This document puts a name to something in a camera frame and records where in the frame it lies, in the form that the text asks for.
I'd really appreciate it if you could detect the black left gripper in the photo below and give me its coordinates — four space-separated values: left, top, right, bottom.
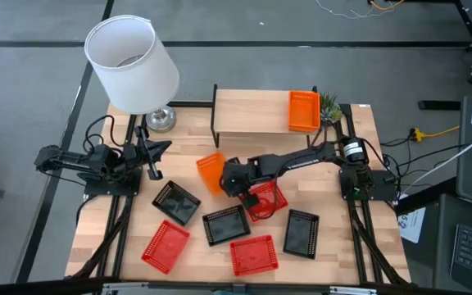
121 125 174 182

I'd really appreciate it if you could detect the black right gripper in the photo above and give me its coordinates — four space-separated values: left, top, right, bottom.
218 157 262 211

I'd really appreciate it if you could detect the orange plastic slotted basket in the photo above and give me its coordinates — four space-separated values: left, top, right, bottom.
196 151 229 197
288 90 322 134

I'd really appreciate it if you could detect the black plastic slotted basket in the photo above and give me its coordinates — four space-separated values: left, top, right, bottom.
202 204 252 247
152 179 202 227
282 208 320 261

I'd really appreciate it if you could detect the red plastic slotted basket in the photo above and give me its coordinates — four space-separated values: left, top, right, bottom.
140 219 191 275
229 234 280 278
238 179 289 224

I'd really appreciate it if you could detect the wooden shelf with black legs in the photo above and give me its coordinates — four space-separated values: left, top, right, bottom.
210 84 323 149

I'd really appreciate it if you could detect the silver lamp base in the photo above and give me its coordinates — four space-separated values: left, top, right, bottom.
145 105 177 134

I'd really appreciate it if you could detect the small green succulent plant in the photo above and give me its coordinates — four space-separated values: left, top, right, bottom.
319 92 344 126

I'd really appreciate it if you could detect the white paper sheet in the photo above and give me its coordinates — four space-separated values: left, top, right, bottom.
397 206 426 245

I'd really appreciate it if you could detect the black floor bar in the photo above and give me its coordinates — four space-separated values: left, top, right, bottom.
418 100 462 111

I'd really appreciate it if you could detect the black aluminium table frame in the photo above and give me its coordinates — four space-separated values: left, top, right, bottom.
70 100 411 286

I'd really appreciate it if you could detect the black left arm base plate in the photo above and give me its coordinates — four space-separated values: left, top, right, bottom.
83 167 143 197

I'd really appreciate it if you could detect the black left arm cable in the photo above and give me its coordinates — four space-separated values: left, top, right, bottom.
82 114 118 151

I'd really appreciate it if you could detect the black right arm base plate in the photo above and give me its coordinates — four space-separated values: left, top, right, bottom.
339 170 399 202

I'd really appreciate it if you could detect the yellow power plug cable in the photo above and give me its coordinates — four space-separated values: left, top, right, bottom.
409 125 461 143

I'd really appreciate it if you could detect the thin white floor cable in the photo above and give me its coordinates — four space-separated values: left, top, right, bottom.
315 0 384 20

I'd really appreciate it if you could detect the thick white cable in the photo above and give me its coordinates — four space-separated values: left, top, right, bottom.
399 125 472 193

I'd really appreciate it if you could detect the thin yellow floor cable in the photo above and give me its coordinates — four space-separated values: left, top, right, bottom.
369 0 406 11

